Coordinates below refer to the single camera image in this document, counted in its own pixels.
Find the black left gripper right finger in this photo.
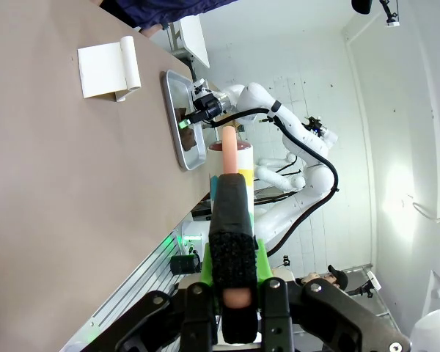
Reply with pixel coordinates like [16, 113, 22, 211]
[255, 237, 412, 352]

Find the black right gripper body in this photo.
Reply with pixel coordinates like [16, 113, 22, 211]
[192, 93, 224, 124]

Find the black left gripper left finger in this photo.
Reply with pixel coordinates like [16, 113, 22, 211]
[115, 241, 221, 352]

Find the brown towel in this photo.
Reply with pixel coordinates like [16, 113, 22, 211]
[175, 105, 199, 152]

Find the person's left hand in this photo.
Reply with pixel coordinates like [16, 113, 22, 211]
[138, 25, 163, 39]

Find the silver metal tray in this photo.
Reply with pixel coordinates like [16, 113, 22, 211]
[160, 69, 208, 172]

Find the seated person with cap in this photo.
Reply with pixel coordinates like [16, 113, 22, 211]
[296, 264, 350, 295]

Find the large white table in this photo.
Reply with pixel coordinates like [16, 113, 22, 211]
[168, 15, 211, 70]

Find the white paper towel roll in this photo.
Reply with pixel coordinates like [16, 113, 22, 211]
[76, 35, 142, 103]

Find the dark blue jacket torso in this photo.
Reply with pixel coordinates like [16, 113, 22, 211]
[98, 0, 240, 31]

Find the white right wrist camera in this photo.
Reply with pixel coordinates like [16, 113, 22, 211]
[191, 78, 210, 98]

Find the aluminium frame rail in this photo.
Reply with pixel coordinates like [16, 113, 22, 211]
[60, 219, 186, 351]

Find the black camera on tripod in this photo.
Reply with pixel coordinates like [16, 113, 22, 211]
[345, 277, 381, 298]

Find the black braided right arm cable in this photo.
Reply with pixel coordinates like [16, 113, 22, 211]
[203, 106, 342, 258]

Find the black mounted ceiling camera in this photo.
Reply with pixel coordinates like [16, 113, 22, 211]
[378, 0, 401, 28]

